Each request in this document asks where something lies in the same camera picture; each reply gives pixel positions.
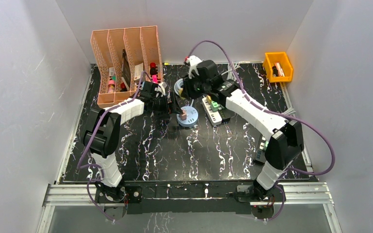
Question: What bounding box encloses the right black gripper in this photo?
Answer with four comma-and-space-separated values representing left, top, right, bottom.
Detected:
182, 70, 211, 100

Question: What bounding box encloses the round blue power socket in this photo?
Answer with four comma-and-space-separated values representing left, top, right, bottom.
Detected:
176, 106, 199, 128

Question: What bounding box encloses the white power strip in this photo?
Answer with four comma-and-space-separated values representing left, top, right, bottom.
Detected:
201, 97, 222, 126

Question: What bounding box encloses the pink plug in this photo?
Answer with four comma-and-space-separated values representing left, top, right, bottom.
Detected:
179, 109, 187, 121

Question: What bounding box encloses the green plug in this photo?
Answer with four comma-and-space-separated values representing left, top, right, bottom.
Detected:
210, 101, 220, 112

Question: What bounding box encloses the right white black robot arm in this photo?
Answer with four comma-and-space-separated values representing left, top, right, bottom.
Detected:
181, 56, 304, 201

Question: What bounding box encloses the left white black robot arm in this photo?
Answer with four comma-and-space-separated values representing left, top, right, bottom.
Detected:
77, 82, 183, 202

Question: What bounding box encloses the black power strip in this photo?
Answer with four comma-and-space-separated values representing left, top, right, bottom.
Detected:
253, 135, 269, 166
218, 105, 233, 123

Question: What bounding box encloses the orange storage bin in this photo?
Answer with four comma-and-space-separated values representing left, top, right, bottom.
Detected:
263, 52, 293, 83

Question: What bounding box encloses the pink file organizer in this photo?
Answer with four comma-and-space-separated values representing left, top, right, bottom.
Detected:
90, 26, 164, 108

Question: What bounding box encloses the right side black power strip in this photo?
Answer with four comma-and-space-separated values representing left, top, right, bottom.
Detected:
253, 135, 269, 166

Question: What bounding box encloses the bundled white cable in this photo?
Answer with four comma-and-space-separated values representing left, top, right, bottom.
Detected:
221, 62, 242, 81

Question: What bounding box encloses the aluminium base frame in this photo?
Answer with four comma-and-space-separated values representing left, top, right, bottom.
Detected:
37, 181, 341, 233

